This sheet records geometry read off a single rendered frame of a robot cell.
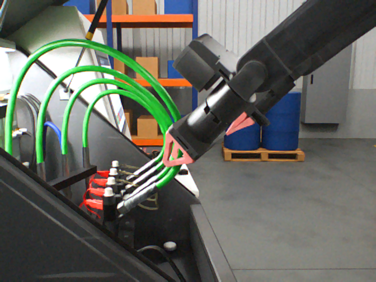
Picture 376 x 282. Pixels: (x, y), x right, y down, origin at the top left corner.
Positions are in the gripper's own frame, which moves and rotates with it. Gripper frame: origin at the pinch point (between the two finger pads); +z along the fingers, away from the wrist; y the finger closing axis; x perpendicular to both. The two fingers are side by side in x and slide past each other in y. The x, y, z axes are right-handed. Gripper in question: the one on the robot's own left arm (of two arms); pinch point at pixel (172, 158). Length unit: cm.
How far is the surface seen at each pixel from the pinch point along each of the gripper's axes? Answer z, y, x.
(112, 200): 20.2, 0.7, -2.9
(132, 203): 10.2, 5.4, 1.2
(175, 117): -6.5, -0.5, -4.5
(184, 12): 200, -478, -199
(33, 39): 27, -20, -54
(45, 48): 1.9, 3.6, -30.6
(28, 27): 26, -20, -58
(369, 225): 107, -258, 144
